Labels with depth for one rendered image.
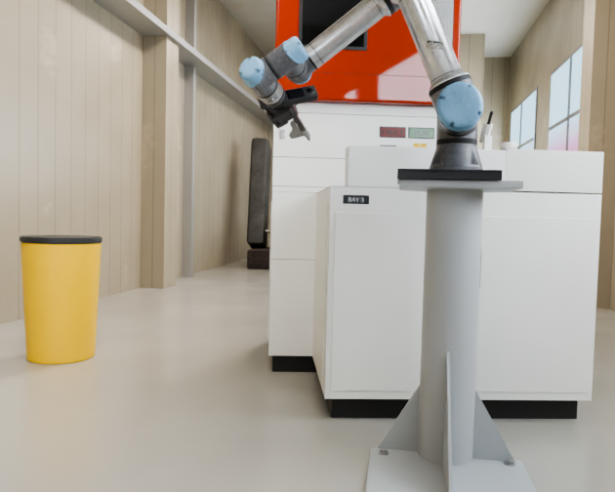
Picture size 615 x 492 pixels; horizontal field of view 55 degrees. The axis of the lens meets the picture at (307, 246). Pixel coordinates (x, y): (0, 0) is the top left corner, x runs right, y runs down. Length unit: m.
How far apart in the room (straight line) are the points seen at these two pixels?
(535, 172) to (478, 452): 0.97
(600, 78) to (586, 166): 3.35
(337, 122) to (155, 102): 3.34
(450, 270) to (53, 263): 1.86
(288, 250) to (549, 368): 1.17
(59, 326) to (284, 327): 1.04
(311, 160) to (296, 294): 0.60
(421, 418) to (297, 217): 1.17
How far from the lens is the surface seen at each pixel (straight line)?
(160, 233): 5.70
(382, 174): 2.06
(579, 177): 2.29
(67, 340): 2.99
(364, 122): 2.71
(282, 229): 2.64
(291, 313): 2.68
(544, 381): 2.31
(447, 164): 1.72
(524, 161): 2.21
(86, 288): 2.97
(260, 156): 8.34
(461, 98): 1.61
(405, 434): 1.89
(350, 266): 2.04
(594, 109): 5.56
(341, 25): 1.85
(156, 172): 5.73
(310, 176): 2.65
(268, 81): 1.74
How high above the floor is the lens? 0.71
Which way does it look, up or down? 3 degrees down
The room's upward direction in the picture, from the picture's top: 1 degrees clockwise
